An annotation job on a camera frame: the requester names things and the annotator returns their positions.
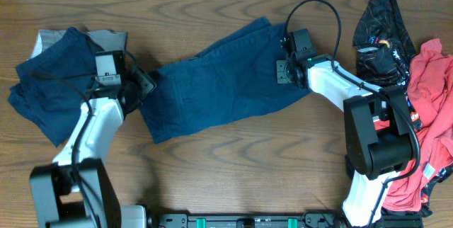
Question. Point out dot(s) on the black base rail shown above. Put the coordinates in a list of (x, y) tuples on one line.
[(226, 221)]

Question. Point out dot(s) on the folded grey garment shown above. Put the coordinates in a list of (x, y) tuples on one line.
[(107, 40)]

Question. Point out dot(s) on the orange red t-shirt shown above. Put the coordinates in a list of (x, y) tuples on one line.
[(430, 93)]

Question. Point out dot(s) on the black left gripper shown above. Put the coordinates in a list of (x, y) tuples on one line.
[(144, 82)]

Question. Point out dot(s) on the black patterned garment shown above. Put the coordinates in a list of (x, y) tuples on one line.
[(384, 54)]

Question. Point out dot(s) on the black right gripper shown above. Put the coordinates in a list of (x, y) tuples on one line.
[(281, 76)]

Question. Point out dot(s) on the navy blue shorts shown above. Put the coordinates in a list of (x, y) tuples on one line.
[(232, 79), (50, 84)]

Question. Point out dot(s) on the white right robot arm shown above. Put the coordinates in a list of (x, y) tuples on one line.
[(380, 138)]

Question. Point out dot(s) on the white garment care label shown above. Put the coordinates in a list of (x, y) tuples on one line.
[(428, 171)]

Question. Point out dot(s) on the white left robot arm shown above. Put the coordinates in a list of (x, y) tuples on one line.
[(75, 190)]

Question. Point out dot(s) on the folded navy blue shorts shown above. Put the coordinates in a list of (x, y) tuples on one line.
[(50, 84)]

